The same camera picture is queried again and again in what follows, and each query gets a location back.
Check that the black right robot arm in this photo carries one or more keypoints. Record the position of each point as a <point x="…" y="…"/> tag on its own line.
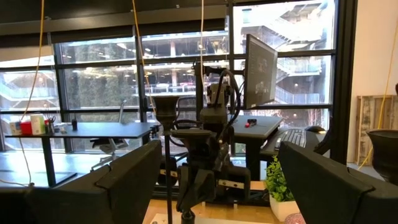
<point x="214" y="115"/>

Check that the black aluminium table frame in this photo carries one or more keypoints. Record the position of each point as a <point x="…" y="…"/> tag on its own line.
<point x="258" y="199"/>

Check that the black metal candlestick holder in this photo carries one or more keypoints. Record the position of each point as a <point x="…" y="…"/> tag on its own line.
<point x="165" y="110"/>
<point x="385" y="152"/>
<point x="191" y="133"/>

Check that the black keyboard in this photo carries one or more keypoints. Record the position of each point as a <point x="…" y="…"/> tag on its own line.
<point x="290" y="138"/>

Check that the red box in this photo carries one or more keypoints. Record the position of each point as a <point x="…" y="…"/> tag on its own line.
<point x="26" y="128"/>

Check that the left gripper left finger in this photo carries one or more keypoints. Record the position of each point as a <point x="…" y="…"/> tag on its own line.
<point x="93" y="199"/>

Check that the wooden pallet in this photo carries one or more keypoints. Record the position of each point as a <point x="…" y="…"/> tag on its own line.
<point x="367" y="130"/>

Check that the black computer monitor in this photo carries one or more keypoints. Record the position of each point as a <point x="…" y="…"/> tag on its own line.
<point x="259" y="71"/>

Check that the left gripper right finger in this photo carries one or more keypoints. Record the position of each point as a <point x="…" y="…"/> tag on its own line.
<point x="342" y="199"/>

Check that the pink mercury glass votive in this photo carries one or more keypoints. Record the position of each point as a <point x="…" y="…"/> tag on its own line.
<point x="293" y="219"/>

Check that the black office table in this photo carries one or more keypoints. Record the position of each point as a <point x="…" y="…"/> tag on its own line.
<point x="93" y="130"/>

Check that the black sit-stand desk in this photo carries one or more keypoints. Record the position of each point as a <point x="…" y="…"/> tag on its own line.
<point x="258" y="130"/>

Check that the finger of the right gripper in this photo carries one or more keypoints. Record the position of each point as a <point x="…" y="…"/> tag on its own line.
<point x="196" y="186"/>

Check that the small green potted plant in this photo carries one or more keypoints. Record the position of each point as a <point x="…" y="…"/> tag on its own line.
<point x="278" y="183"/>

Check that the black rig post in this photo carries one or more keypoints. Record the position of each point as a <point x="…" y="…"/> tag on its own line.
<point x="342" y="77"/>

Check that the red and black tool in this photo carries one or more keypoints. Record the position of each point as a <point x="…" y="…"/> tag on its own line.
<point x="251" y="123"/>

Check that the black mesh office chair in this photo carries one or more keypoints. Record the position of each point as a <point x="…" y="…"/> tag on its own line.
<point x="186" y="109"/>

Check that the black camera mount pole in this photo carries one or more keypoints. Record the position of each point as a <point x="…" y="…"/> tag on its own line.
<point x="198" y="77"/>

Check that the black computer mouse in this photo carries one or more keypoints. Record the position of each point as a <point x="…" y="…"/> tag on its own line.
<point x="315" y="129"/>

